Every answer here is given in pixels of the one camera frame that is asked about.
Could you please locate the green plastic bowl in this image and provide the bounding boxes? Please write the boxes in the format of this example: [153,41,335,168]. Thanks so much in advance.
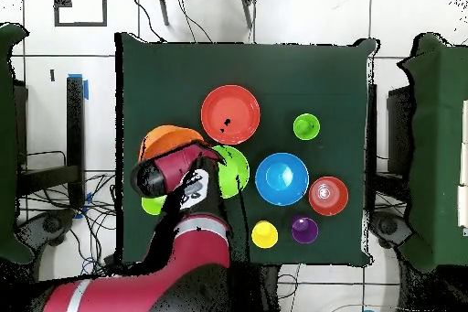
[211,144,250,199]

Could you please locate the large orange plastic bowl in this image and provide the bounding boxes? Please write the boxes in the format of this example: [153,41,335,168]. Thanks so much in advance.
[138,124,211,162]

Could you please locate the lime green plastic cup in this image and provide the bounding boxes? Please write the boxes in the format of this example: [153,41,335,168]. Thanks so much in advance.
[141,194,168,217]

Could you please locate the wide red plastic bowl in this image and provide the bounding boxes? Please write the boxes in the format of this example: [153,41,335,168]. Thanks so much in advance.
[200,84,261,145]

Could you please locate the blue plastic bowl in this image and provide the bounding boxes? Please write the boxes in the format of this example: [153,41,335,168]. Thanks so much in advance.
[254,152,311,207]

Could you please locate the yellow plastic cup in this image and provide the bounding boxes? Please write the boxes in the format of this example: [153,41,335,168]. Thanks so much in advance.
[250,220,280,250]

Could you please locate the dark green tablecloth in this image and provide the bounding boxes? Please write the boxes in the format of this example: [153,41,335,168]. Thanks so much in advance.
[114,31,378,267]

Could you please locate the small red plastic bowl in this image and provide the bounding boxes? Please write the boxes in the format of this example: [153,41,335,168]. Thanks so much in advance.
[307,175,350,217]

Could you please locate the purple plastic cup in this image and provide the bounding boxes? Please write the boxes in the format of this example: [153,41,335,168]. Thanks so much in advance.
[291,215,320,245]

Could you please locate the black metal bar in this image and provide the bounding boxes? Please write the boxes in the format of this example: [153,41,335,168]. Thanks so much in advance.
[367,82,378,214]

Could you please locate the blue tape strip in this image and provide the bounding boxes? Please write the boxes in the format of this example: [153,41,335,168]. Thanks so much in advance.
[68,72,90,102]

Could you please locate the black rounded stand foot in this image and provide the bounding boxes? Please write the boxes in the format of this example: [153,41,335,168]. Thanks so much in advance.
[367,210,416,251]
[16,208,77,249]

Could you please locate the green cloth side table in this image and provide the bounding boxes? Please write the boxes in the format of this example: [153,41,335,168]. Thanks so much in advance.
[0,21,35,266]
[397,32,468,274]

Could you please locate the white boxes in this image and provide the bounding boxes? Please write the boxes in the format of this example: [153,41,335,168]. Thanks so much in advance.
[456,98,468,229]

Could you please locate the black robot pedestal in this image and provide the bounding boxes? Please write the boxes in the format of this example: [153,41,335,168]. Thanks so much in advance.
[233,263,282,312]

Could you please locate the black metal stand frame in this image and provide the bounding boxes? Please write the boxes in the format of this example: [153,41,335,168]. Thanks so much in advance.
[16,76,86,208]

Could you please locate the bundle of floor cables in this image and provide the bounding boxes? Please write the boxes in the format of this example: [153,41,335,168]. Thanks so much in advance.
[16,170,122,277]

